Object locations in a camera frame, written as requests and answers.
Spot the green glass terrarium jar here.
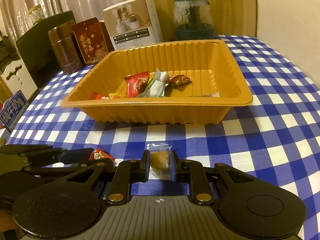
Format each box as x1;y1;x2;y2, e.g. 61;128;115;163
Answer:
173;0;215;41

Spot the green white snack packet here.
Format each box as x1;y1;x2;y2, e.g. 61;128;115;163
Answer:
137;68;170;98

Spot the black box at left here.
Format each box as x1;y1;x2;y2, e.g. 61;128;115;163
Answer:
16;10;75;88

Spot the red chinese gift box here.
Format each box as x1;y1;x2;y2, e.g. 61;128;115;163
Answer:
72;17;114;65

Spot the orange plastic tray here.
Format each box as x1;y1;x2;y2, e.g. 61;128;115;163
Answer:
61;40;253;125

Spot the person's left hand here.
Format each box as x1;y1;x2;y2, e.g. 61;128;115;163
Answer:
0;209;18;232

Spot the white carved furniture panel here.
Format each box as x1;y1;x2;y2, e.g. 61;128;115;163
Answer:
1;59;37;100

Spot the brown metal tea tin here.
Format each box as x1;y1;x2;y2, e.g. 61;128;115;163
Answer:
48;20;85;74

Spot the clear brown pastry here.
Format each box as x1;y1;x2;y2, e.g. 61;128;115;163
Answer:
146;142;172;180

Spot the blue milk carton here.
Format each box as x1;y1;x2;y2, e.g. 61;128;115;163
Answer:
1;90;29;133

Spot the white humidifier product box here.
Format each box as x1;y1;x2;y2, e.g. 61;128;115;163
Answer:
101;0;163;50

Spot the small dark red candy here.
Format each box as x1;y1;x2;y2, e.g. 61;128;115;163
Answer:
166;75;191;86

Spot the red double happiness candy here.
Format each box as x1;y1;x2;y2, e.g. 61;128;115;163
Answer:
90;92;103;100

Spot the large red snack packet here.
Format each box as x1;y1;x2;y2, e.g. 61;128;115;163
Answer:
124;72;150;98

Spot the clear seaweed snack packet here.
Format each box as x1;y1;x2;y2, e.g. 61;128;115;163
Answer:
193;92;220;98

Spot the glass jar with label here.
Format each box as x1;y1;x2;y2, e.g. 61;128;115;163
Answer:
28;4;45;25

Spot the small red patterned candy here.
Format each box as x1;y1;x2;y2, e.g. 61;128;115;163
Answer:
100;93;126;100

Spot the blue white checkered tablecloth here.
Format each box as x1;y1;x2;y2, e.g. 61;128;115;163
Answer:
8;35;319;239

